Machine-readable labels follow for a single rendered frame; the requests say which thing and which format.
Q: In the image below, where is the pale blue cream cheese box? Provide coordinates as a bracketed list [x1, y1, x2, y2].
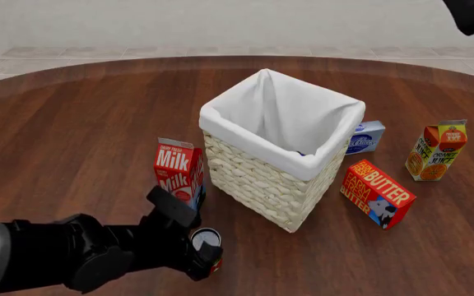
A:
[345, 120, 387, 155]

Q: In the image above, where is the tin with red label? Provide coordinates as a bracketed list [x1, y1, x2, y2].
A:
[190, 227, 224, 275]

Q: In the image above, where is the red and white milk carton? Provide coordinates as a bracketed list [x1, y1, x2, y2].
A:
[153, 136, 207, 214]

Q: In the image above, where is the white woven basket, cloth liner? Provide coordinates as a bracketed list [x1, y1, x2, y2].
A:
[198, 67, 366, 234]

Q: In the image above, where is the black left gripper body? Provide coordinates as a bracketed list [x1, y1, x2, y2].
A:
[174, 224, 203, 281]

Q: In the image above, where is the orange juice carton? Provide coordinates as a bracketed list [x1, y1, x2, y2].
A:
[404, 118, 468, 183]

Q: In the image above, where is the red and yellow butter box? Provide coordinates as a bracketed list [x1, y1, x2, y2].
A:
[339, 159, 417, 231]

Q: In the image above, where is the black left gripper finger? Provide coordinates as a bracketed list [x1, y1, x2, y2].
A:
[190, 241, 225, 282]

